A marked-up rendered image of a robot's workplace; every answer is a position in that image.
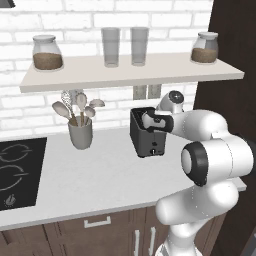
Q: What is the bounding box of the grey wall socket plate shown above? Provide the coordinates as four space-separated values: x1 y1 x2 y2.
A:
132 84 148 101
147 83 163 100

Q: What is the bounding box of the glass jar with brown grains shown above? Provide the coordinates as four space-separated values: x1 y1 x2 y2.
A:
32 34 65 72
190 31 220 65

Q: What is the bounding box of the grey utensil pot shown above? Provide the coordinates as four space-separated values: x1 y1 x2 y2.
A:
67 116 94 151

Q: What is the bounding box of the wooden spoon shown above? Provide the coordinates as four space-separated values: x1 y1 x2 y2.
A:
75 92 89 126
88 98 106 110
51 100 75 127
83 106 97 126

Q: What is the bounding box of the pale wall shelf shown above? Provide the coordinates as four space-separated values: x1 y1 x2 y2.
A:
19 52 246 94

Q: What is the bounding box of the dark extractor hood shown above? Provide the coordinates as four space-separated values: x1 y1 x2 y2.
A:
0 0 16 9

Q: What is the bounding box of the dark brown tall cabinet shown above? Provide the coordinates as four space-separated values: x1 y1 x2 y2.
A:
193 0 256 256

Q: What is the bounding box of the black hob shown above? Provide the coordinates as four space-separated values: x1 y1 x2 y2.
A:
0 137 48 212

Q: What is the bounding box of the wooden slotted spatula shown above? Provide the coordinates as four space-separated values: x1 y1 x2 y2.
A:
61 89 76 116

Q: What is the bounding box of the white drawer handle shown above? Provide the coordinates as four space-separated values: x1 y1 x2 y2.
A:
83 215 112 229

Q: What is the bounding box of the dark grey toaster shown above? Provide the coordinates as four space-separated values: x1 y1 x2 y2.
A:
129 106 168 159

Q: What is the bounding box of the brown cupboard door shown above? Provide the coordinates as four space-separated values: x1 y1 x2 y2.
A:
130 206 148 256
145 204 173 256

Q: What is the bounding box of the brown drawer front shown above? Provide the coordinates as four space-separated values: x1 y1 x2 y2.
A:
43 209 134 256

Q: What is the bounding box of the white cupboard door handle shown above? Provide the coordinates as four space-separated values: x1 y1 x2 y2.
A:
133 229 141 256
148 226 157 256

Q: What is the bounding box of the brown cupboard front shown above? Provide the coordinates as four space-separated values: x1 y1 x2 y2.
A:
0 224 53 256

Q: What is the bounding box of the clear drinking glass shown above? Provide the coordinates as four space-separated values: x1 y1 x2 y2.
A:
100 27 121 68
129 26 150 67

